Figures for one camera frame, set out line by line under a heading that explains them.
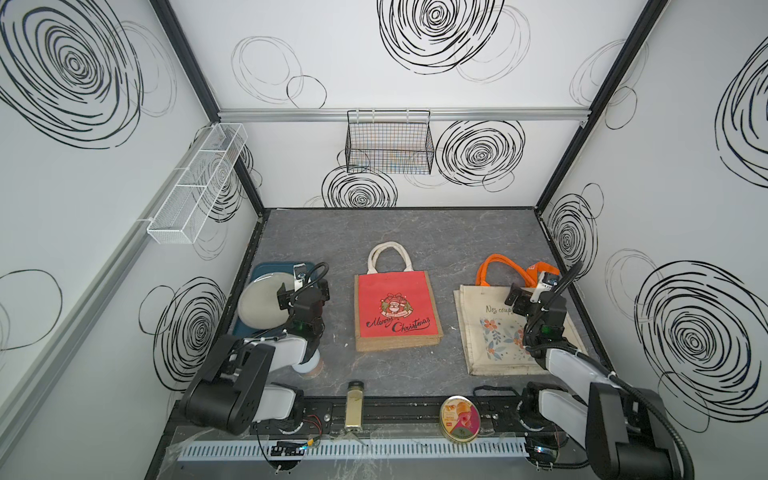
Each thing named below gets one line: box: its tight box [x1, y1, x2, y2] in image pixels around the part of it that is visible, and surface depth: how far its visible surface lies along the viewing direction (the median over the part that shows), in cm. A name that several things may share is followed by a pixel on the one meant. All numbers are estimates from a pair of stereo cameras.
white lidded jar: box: [292, 349, 324, 379], surface depth 79 cm
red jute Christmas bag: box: [353, 241, 444, 353], surface depth 91 cm
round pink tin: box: [439, 395, 481, 443], surface depth 72 cm
